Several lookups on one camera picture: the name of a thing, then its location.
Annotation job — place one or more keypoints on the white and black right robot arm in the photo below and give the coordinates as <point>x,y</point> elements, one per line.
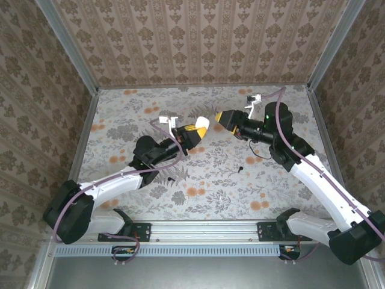
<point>325,192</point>

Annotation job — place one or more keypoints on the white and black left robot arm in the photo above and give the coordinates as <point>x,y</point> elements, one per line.
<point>114,183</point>

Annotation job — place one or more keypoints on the floral patterned table cover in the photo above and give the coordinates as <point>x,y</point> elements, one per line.
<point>210,192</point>

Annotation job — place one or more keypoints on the aluminium base beam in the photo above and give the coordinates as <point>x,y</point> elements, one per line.
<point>204,230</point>

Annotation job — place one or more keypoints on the grey metal panel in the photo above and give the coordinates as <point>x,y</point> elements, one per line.
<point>195,274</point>

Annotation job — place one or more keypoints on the aluminium table side rail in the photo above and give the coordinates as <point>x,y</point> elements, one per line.
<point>85,135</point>
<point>319,114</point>

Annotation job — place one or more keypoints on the aluminium frame post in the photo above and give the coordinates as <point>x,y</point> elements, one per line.
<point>69,48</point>
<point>334,45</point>

